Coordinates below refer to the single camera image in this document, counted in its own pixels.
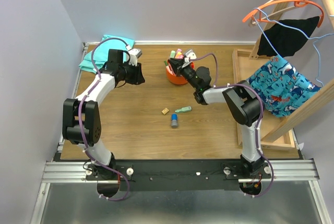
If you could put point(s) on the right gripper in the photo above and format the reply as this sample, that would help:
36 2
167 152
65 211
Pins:
176 64

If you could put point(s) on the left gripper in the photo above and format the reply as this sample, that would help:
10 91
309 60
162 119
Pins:
138 78

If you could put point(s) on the green highlighter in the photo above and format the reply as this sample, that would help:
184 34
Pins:
172 54

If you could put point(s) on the orange round organizer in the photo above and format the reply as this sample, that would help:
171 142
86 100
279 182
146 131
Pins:
177 80

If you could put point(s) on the small tan eraser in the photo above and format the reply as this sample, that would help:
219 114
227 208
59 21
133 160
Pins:
165 111

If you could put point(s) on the green correction tape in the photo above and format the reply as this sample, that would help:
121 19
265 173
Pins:
184 109

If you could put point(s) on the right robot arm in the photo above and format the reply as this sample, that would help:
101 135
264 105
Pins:
243 102

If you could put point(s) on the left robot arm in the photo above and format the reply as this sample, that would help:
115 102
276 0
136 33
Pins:
81 117

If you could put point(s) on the teal folded cloth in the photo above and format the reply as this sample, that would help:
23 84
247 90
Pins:
100 55

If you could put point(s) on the shark pattern blue cloth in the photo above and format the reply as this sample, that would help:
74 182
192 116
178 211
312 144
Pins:
281 87

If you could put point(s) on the black cloth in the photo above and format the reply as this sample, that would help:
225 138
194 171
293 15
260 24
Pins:
287 37

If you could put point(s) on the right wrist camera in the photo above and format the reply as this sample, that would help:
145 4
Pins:
189 56

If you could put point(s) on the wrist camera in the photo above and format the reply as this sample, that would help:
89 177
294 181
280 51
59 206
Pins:
189 56
132 56

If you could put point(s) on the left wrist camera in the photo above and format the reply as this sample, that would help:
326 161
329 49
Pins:
132 56

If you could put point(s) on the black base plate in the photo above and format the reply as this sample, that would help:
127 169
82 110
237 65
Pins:
176 175

